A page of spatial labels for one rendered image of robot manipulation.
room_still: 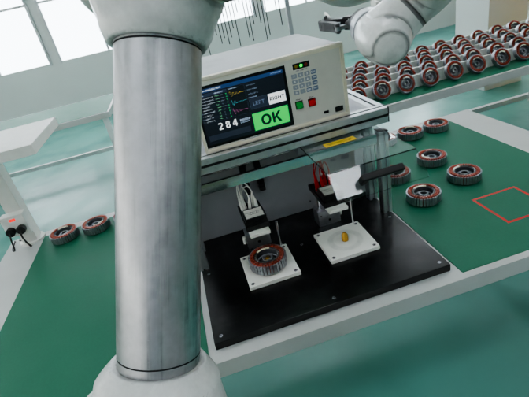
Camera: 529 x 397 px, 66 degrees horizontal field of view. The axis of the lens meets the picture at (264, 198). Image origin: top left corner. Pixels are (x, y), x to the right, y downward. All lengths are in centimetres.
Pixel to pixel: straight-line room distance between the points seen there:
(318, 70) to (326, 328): 68
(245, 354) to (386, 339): 108
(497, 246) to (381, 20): 70
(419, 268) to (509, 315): 106
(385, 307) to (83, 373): 77
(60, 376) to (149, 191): 84
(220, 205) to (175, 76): 93
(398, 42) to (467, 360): 140
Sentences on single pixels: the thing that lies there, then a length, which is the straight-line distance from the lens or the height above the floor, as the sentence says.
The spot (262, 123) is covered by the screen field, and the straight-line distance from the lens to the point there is 116.
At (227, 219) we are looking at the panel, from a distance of 139.
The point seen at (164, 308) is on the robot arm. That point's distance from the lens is 48.
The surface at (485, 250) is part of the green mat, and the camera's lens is 127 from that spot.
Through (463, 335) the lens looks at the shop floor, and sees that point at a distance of 205.
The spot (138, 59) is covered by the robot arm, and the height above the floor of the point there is 146.
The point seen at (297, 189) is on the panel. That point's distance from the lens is 140.
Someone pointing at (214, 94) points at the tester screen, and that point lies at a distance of 111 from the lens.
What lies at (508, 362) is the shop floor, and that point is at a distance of 199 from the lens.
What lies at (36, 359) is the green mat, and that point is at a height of 75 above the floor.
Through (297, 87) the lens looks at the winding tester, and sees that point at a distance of 116.
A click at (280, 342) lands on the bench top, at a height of 75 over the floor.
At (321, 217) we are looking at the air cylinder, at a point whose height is 81.
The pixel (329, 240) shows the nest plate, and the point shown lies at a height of 78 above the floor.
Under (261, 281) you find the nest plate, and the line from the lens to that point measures 115.
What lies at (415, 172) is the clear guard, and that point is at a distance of 107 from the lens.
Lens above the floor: 151
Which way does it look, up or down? 28 degrees down
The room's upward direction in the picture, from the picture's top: 13 degrees counter-clockwise
